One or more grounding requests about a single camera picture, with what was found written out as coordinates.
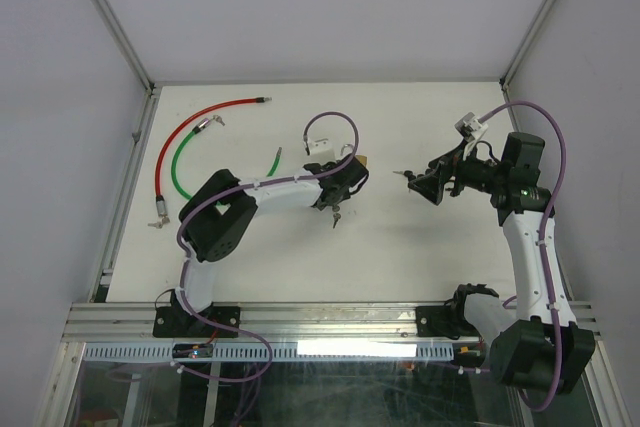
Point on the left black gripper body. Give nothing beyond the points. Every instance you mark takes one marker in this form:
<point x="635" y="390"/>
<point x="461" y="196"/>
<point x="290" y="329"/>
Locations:
<point x="345" y="196"/>

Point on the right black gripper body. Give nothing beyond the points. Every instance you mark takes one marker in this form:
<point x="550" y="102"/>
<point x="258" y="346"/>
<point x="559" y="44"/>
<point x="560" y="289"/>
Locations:
<point x="476" y="174"/>

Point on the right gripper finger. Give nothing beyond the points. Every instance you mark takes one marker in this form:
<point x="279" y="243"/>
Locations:
<point x="431" y="187"/>
<point x="446" y="161"/>

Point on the small padlock keys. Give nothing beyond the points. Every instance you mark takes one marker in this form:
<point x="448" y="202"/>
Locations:
<point x="336" y="215"/>

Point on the large brass padlock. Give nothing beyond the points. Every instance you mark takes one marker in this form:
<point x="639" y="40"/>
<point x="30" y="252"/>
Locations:
<point x="348" y="149"/>

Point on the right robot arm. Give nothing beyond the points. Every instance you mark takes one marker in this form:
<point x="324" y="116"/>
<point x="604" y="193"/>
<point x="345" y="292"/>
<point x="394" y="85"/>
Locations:
<point x="539" y="346"/>

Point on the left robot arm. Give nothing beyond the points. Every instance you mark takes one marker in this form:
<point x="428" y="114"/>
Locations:
<point x="214" y="221"/>

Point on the black head key bunch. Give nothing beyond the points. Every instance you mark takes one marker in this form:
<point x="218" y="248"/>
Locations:
<point x="408" y="174"/>

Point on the green lock keys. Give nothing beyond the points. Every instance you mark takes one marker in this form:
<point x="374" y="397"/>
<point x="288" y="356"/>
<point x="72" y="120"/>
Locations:
<point x="218" y="119"/>

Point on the red lock keys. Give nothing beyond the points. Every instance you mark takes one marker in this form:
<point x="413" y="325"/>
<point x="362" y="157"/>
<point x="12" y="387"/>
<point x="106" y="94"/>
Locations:
<point x="160" y="222"/>

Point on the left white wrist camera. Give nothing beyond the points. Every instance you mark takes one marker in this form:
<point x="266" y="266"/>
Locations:
<point x="317" y="147"/>

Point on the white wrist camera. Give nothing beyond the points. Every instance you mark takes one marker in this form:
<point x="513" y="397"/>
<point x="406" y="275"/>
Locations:
<point x="317" y="147"/>
<point x="472" y="130"/>

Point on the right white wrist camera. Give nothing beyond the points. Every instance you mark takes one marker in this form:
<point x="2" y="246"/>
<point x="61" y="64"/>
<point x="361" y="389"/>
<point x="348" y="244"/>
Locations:
<point x="472" y="130"/>

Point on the right aluminium frame post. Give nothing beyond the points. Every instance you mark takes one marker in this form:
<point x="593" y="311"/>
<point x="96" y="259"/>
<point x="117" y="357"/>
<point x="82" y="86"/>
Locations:
<point x="541" y="14"/>

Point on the aluminium frame post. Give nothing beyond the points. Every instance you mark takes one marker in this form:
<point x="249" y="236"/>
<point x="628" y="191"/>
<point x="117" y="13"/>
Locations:
<point x="541" y="14"/>
<point x="123" y="43"/>

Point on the right black mount plate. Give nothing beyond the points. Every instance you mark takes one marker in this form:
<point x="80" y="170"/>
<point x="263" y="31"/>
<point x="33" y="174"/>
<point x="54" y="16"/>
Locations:
<point x="433" y="321"/>

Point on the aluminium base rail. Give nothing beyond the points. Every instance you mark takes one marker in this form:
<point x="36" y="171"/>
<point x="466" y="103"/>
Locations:
<point x="276" y="322"/>

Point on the green cable lock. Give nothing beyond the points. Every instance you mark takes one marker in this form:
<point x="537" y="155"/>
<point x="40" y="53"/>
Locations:
<point x="178" y="154"/>

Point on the red cable lock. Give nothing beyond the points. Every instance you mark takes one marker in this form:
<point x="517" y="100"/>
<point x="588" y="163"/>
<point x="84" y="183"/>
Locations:
<point x="191" y="121"/>

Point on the slotted cable duct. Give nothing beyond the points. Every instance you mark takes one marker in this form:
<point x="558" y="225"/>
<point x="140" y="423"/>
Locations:
<point x="306" y="350"/>

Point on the left aluminium frame post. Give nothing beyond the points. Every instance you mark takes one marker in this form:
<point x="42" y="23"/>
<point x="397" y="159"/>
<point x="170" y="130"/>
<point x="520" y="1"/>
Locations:
<point x="123" y="43"/>

